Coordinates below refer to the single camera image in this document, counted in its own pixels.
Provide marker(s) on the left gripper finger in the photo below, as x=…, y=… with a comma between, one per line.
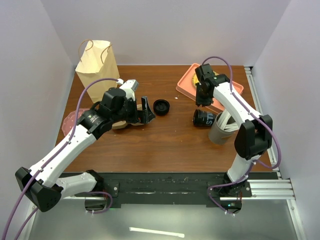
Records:
x=145, y=116
x=145, y=104

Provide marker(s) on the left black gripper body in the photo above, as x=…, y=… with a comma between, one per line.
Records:
x=129, y=110

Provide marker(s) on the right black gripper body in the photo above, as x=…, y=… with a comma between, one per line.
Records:
x=201, y=98

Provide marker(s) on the black cup lid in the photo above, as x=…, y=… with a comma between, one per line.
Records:
x=161, y=107

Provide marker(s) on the black coffee cup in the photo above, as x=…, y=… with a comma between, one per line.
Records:
x=203, y=118

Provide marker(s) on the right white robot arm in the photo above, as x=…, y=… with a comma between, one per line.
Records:
x=254, y=134

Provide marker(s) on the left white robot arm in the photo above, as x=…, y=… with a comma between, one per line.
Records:
x=42, y=183

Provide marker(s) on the yellow woven coaster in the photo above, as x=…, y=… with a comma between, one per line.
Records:
x=194, y=80

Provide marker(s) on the cardboard cup carrier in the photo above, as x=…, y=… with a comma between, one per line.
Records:
x=123, y=124

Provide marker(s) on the salmon pink tray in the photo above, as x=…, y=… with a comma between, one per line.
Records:
x=185, y=87

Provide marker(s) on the grey cup of stirrers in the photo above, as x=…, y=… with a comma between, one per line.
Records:
x=223, y=127

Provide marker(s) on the brown paper bag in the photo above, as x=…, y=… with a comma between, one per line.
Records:
x=97, y=61

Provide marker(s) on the pink speckled plate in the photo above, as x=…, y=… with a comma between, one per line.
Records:
x=68, y=123

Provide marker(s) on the white strip on floor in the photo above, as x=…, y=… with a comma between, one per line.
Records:
x=157, y=232

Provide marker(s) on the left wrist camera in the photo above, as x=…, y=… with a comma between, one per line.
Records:
x=131, y=84

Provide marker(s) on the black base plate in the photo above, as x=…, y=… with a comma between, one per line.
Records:
x=158, y=188

